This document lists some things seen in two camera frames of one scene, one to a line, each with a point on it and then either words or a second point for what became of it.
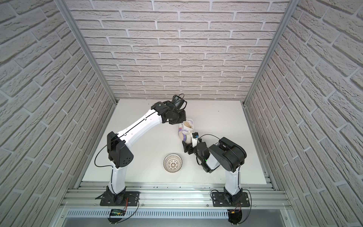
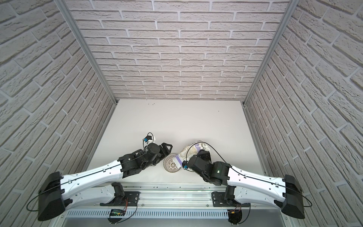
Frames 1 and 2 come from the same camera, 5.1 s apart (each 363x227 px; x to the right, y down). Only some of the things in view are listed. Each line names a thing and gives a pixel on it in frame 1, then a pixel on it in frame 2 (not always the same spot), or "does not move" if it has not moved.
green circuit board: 117,212 does not move
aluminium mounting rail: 177,194 does not move
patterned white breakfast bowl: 173,162 does not move
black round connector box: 235,216 does not move
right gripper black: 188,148 → 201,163
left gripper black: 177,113 → 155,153
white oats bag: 185,130 → 191,150
